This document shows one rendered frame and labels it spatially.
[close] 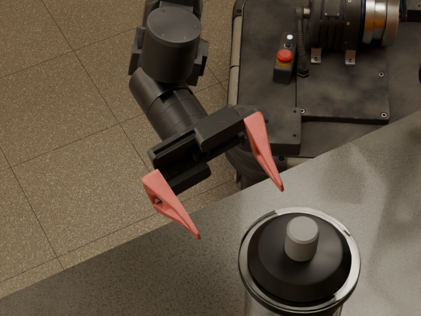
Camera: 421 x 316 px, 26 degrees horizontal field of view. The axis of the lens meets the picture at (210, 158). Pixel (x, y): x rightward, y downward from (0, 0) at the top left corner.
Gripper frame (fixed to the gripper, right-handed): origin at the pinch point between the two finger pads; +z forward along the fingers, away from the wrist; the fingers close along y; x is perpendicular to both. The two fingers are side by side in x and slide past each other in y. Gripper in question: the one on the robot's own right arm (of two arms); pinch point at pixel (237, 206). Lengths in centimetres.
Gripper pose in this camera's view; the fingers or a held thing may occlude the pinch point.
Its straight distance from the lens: 92.0
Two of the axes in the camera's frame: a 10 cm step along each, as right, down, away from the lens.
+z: 4.7, 7.1, -5.2
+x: 1.7, 5.0, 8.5
